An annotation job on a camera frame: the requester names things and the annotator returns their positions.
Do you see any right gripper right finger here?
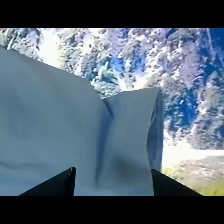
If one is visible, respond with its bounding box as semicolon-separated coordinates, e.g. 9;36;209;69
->
151;168;202;197

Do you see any pale blue garment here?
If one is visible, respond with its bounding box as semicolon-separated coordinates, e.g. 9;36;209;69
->
0;46;165;197

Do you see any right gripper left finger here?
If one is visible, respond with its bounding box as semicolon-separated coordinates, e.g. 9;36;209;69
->
19;166;77;197

